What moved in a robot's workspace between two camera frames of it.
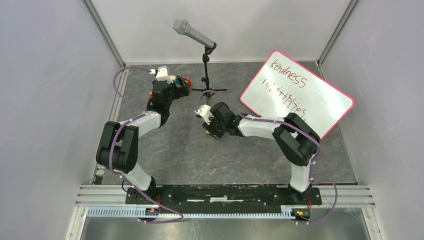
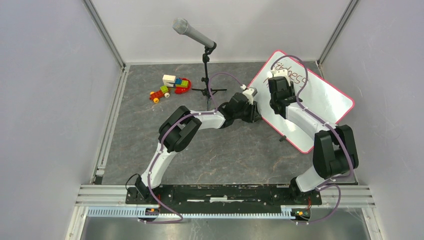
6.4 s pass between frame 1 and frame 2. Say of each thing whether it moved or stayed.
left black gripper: moved
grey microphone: stayed
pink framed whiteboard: stayed
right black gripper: moved
